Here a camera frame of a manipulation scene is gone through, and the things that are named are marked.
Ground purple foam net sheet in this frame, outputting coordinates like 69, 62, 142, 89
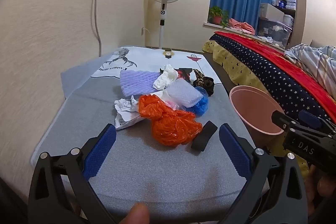
120, 70, 160, 97

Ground yellow star bed skirt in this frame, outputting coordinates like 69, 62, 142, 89
202, 40, 310, 177

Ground striped blue grey quilt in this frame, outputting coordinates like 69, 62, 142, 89
284, 44, 336, 99

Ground black rectangular block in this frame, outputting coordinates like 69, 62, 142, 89
191, 121, 218, 152

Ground potted green plant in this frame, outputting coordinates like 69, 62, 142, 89
209, 6, 229, 27

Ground grey storage bin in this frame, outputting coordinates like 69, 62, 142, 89
257, 18, 293, 48

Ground wooden bookshelf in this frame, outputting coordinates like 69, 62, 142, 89
276, 0, 306, 49

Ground right hand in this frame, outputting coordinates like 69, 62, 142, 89
305, 165, 335, 216

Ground orange plastic bag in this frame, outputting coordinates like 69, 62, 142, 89
138, 94, 203, 147

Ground red floral blanket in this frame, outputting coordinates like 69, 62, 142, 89
214, 31, 336, 123

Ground navy star bedsheet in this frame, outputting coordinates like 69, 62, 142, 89
209, 34, 332, 121

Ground pink plastic trash bin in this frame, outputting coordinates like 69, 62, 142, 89
229, 85, 284, 148

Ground white printed table cover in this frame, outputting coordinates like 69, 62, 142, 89
92, 47, 213, 78

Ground leopard print cloth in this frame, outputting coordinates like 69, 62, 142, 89
193, 69, 215, 97

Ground white foam net sleeve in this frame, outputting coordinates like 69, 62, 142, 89
165, 79, 203, 108

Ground beige cardboard box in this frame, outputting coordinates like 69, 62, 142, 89
259, 3, 284, 22

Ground grey wall cable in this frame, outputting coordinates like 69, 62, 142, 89
90, 0, 104, 57

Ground left hand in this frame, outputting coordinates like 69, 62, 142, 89
120, 202, 150, 224

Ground pink folded cloth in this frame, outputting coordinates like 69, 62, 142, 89
228, 18, 255, 35

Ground red black snack packet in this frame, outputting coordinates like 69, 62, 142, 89
159, 68, 192, 83

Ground blue plastic bag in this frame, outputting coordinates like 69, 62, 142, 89
186, 86, 209, 117

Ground printed paper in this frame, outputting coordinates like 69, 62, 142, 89
114, 96, 144, 130

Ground white tissue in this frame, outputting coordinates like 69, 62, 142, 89
153, 64, 179, 90

